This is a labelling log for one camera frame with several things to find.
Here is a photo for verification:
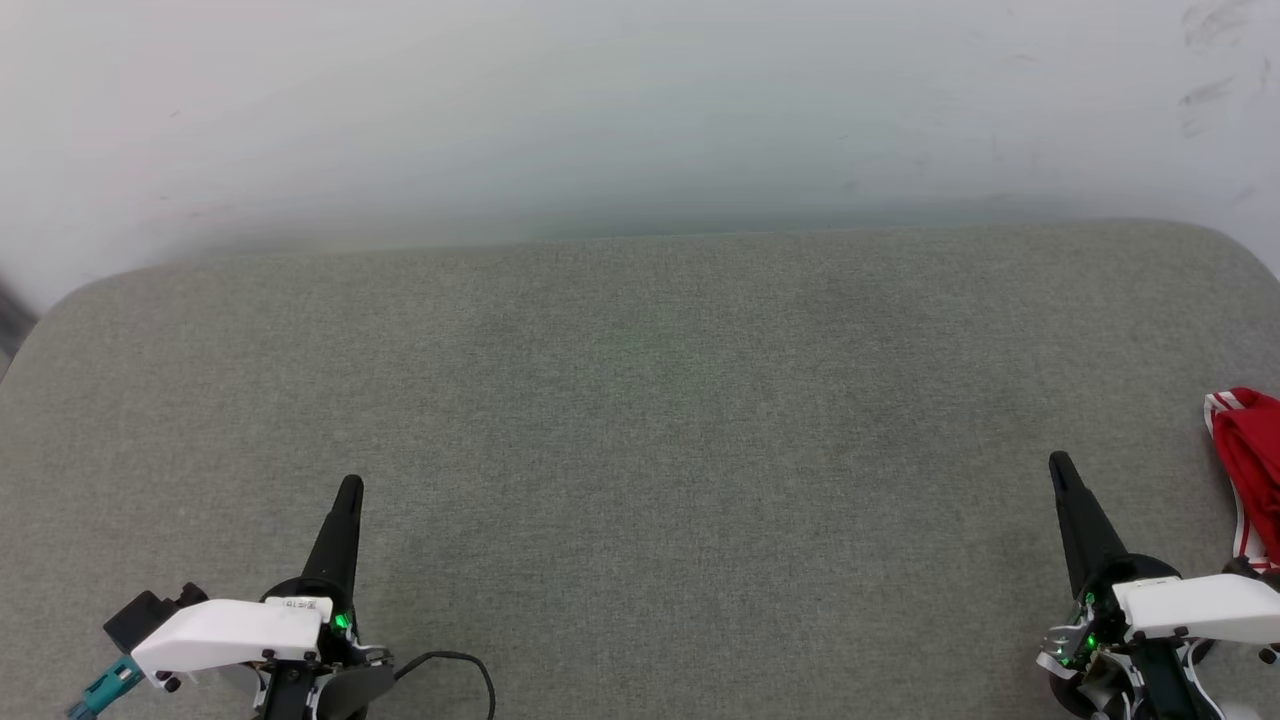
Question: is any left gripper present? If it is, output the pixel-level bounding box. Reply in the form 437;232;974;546
255;476;397;720

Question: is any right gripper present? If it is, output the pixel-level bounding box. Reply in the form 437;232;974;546
1035;451;1226;720

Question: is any red and white jersey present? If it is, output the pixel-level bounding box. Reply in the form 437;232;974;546
1203;387;1280;577

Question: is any black connector block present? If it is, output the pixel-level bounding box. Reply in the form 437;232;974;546
103;583;210;657

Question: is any thin black cable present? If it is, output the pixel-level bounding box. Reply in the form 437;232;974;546
393;650;498;720

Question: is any teal cable connector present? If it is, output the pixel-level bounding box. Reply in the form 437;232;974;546
64;655;145;720

